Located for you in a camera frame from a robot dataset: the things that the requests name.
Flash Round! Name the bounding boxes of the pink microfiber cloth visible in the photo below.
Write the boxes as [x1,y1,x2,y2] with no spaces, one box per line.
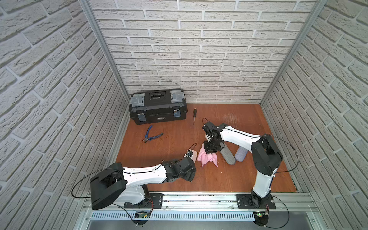
[196,144,218,167]

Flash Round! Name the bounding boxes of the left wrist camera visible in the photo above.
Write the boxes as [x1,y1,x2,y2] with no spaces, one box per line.
[185,150,194,158]

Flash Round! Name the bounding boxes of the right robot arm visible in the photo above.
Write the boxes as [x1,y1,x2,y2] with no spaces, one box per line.
[202,122,283,206]

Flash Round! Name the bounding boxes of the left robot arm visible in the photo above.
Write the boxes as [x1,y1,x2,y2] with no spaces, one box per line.
[90,155,196,210]

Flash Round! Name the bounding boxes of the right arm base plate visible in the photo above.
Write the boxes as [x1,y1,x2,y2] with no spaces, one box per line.
[235,193,276,209]

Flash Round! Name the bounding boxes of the grey felt eyeglass case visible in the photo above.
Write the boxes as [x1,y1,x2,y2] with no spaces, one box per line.
[220,143,236,165]

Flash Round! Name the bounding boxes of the blue handled pliers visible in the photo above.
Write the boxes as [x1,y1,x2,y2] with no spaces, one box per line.
[142,125,164,143]

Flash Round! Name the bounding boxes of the pink eyeglass case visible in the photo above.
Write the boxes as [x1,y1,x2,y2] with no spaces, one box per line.
[191,150,198,163]

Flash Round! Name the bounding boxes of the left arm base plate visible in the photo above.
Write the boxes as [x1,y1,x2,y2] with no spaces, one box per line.
[124,193,164,209]

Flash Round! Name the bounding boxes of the lavender eyeglass case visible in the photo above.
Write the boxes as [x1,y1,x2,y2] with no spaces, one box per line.
[234,146,248,162]

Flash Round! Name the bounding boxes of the black handled screwdriver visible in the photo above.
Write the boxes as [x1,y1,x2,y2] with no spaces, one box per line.
[193,108,197,124]

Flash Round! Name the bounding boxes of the black plastic toolbox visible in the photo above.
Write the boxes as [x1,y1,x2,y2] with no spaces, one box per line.
[129,89,188,125]

